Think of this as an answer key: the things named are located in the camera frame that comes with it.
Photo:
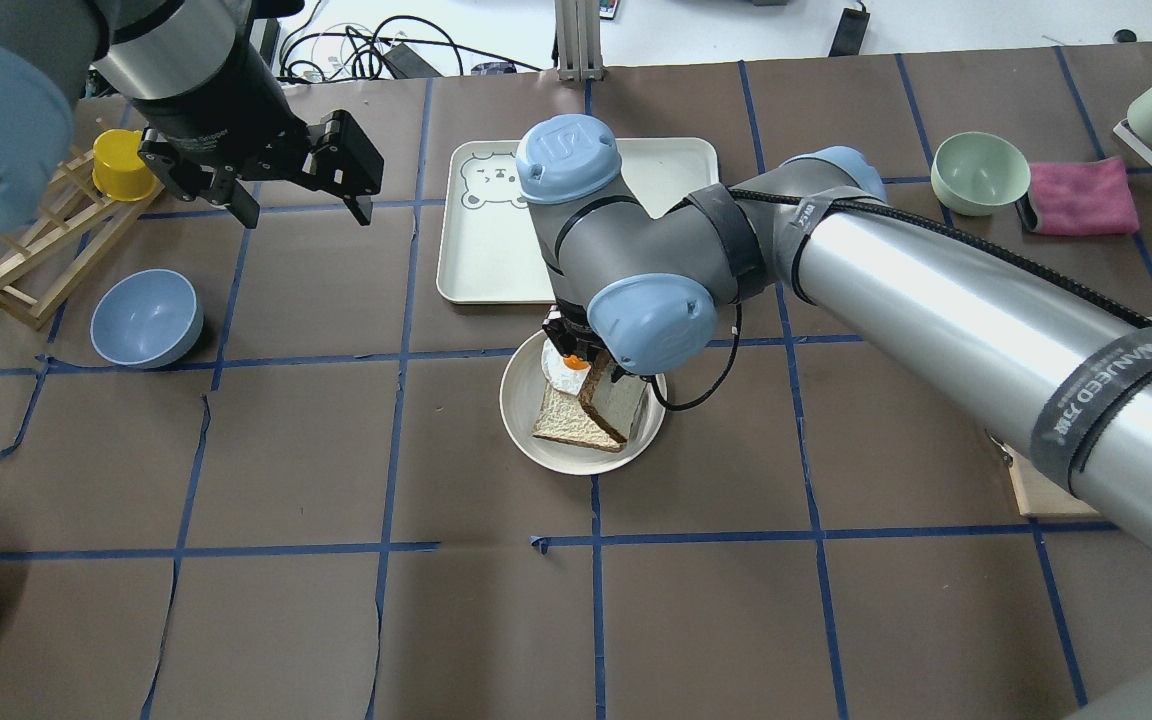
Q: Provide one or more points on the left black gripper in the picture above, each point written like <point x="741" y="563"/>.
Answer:
<point x="228" y="115"/>

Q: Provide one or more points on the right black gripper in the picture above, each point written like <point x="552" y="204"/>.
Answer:
<point x="563" y="336"/>

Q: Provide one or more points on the bread slice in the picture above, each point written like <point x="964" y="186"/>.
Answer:
<point x="613" y="400"/>
<point x="561" y="419"/>

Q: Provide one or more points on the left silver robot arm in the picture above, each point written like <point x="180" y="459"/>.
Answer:
<point x="146" y="50"/>

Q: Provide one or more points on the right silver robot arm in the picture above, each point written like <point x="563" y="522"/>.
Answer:
<point x="1059" y="372"/>

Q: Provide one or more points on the cream round plate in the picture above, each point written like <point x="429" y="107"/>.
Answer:
<point x="520" y="396"/>

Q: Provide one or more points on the bread slice on plate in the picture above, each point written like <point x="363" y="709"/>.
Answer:
<point x="561" y="419"/>

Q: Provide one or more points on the fried egg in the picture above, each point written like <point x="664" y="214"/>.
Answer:
<point x="564" y="373"/>

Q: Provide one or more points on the cream bear tray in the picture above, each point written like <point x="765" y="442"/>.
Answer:
<point x="489" y="252"/>

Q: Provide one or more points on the yellow cup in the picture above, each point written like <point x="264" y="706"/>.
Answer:
<point x="118" y="170"/>

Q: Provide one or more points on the blue bowl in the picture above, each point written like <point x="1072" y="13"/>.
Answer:
<point x="149" y="319"/>

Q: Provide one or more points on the wooden rack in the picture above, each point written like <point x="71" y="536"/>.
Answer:
<point x="71" y="211"/>

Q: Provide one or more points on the black power adapter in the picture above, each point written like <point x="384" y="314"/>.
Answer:
<point x="850" y="32"/>

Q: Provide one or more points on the green bowl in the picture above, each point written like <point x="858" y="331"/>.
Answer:
<point x="977" y="174"/>

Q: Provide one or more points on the wooden cutting board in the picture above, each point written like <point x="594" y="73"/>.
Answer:
<point x="1038" y="497"/>

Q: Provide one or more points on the pink cloth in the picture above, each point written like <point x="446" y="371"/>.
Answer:
<point x="1067" y="199"/>

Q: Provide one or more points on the aluminium frame post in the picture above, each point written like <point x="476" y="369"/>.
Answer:
<point x="579" y="41"/>

